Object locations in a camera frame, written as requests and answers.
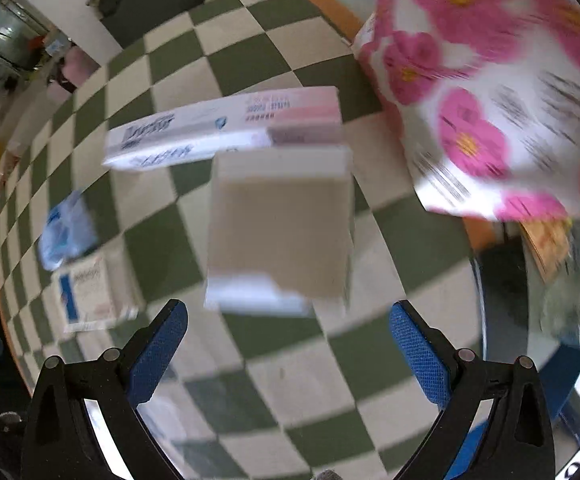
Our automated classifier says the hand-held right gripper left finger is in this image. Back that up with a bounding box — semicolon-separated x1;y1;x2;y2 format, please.
21;299;189;480

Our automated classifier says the white and blue medicine box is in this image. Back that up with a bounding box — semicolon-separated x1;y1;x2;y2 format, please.
57;252;140;335

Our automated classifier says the white toothpaste box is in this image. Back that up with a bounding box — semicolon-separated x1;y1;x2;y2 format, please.
100;86;343;173

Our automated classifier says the pink floral paper bag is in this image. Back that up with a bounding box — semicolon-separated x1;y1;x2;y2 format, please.
352;0;580;223

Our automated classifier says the green checkered tablecloth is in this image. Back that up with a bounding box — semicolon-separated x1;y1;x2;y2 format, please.
0;0;501;480

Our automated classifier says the blue tissue packet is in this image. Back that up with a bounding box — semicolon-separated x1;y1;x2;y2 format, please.
37;190;100;272

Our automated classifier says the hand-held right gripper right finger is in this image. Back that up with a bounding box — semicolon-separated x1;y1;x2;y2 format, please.
389;300;556;480

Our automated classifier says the pink suitcase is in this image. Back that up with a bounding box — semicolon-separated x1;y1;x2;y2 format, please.
62;47;100;88

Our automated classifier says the small white box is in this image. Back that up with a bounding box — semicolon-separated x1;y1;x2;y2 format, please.
204;145;355;318

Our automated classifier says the orange snack packet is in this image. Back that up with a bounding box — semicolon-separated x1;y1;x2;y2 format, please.
520;217;573;281

